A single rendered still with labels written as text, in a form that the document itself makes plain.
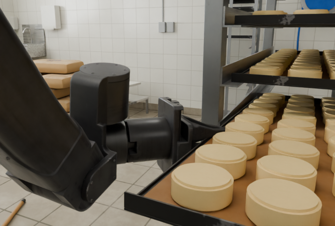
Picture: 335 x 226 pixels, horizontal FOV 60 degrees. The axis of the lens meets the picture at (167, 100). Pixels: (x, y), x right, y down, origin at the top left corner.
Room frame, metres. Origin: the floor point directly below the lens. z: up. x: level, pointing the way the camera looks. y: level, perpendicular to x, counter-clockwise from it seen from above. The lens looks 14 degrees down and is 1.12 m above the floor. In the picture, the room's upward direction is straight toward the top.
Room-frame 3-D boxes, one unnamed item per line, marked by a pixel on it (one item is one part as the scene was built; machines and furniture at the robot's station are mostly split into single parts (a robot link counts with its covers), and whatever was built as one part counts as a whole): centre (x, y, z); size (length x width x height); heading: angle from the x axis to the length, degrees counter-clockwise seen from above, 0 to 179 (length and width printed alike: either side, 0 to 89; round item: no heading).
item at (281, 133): (0.34, -0.16, 0.99); 0.05 x 0.05 x 0.02
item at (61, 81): (3.80, 1.33, 0.49); 0.72 x 0.42 x 0.15; 162
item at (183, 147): (0.39, -0.05, 0.97); 0.09 x 0.07 x 0.07; 109
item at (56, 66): (3.92, 1.53, 0.64); 0.72 x 0.42 x 0.15; 73
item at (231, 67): (0.73, -0.24, 1.05); 0.64 x 0.03 x 0.03; 154
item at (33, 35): (4.63, 2.16, 0.92); 1.00 x 0.36 x 1.11; 67
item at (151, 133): (0.37, 0.02, 0.98); 0.07 x 0.07 x 0.10; 19
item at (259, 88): (0.73, -0.24, 0.96); 0.64 x 0.03 x 0.03; 154
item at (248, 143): (0.31, -0.08, 0.99); 0.05 x 0.05 x 0.02
